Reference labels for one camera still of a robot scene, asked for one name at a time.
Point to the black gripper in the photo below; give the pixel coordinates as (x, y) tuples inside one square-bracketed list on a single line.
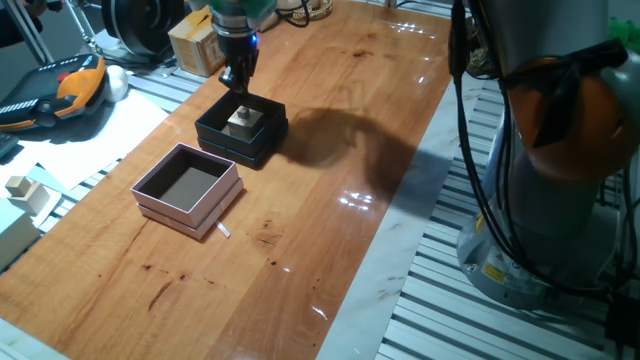
[(239, 50)]

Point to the small wooden cube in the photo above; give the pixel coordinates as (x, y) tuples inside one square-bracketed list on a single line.
[(243, 113)]

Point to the large wooden cube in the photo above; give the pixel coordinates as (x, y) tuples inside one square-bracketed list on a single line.
[(245, 129)]

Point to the dark blue open box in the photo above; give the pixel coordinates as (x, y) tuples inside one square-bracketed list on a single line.
[(250, 150)]

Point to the white egg shaped object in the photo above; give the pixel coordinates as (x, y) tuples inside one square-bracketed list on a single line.
[(116, 84)]

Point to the white open box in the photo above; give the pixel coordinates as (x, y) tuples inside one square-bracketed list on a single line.
[(187, 192)]

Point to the white rectangular box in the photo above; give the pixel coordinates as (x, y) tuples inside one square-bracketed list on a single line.
[(15, 232)]

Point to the brown cardboard carton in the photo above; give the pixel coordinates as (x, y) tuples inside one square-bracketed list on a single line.
[(195, 45)]

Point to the cream vintage telephone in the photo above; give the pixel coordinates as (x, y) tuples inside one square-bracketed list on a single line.
[(310, 9)]

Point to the black round drum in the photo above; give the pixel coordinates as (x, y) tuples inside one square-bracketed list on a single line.
[(140, 25)]

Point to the small white tape strip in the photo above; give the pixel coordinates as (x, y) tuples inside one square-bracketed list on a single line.
[(223, 230)]

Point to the white paper sheets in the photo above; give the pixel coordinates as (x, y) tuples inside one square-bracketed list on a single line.
[(95, 140)]

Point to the orange and black teach pendant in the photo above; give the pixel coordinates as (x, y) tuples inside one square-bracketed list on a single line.
[(55, 95)]

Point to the black computer keyboard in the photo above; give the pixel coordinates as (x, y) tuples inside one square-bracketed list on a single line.
[(6, 144)]

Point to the small spare wooden block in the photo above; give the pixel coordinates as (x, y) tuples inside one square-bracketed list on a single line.
[(17, 186)]

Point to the brass antique telephone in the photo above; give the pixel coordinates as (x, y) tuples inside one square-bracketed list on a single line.
[(480, 62)]

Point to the green cloth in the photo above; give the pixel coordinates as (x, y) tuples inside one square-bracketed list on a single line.
[(625, 35)]

